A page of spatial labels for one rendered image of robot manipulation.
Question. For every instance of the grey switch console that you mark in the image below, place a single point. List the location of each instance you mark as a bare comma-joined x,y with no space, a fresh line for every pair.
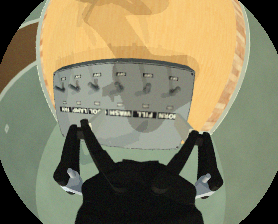
140,114

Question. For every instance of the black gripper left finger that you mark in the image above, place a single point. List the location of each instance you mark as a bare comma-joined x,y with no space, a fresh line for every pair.
67,173

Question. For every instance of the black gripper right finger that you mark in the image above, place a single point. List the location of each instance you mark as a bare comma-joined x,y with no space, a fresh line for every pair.
209,179

